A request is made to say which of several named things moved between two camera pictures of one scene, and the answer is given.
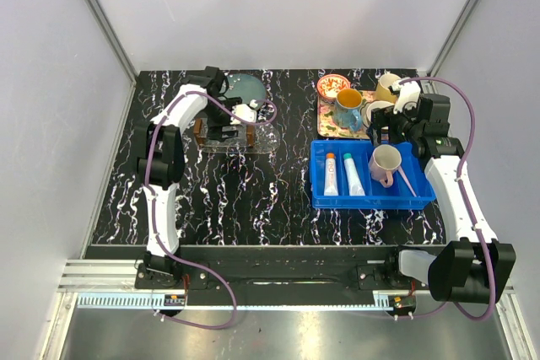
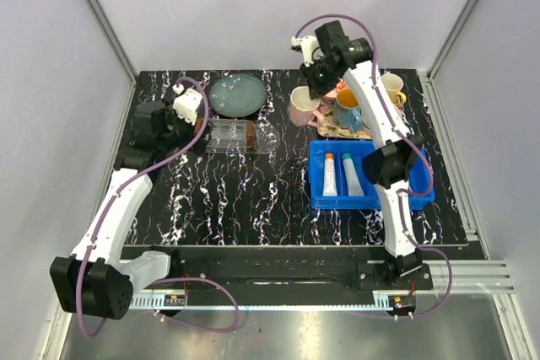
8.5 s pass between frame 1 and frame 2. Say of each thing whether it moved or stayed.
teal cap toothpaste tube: stayed
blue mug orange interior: stayed
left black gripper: moved
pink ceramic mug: moved
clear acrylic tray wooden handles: stayed
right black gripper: moved
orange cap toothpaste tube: stayed
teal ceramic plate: stayed
